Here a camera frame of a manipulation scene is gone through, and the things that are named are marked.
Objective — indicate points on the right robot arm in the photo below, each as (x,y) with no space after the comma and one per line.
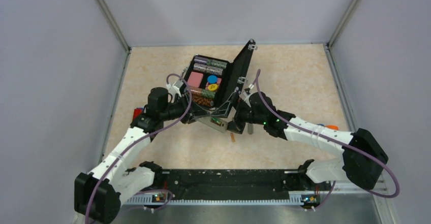
(358,157)

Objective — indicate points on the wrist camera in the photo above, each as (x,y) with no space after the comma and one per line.
(246,94)
(178,88)

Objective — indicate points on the orange black chip stack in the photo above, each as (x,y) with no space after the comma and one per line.
(203,101)

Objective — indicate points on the red poker chip stack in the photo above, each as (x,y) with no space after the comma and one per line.
(200,92)

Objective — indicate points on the yellow big blind chip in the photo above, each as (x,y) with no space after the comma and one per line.
(212,87)

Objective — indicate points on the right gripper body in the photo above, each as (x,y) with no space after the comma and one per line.
(244,115)

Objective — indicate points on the blue tan chip stack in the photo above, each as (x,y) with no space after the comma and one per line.
(207,69)

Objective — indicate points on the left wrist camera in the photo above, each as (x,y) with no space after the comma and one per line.
(178,88)

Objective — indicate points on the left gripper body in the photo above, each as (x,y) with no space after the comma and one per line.
(183,104)

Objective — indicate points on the green poker chip stack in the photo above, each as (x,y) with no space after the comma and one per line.
(218,64)

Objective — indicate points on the grey battery cover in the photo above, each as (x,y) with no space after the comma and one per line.
(250,128)

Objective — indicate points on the purple poker chip stack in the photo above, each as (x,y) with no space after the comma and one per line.
(202,60)

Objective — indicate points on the black poker chip case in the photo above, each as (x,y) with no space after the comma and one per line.
(234,75)

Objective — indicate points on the blue dealer chip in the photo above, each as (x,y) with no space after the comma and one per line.
(212,79)

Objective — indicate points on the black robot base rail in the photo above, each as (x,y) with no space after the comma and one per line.
(235,187)

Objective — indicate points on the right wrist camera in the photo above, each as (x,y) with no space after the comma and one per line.
(246,94)

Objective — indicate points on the white remote control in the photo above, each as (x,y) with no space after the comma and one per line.
(205,120)

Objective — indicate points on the red toy brick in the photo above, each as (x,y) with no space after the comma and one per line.
(136,113)

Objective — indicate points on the green battery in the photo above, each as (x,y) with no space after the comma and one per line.
(216,122)

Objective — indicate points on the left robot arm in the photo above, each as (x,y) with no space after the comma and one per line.
(100,193)

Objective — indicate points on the red playing card deck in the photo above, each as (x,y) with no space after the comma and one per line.
(195,79)

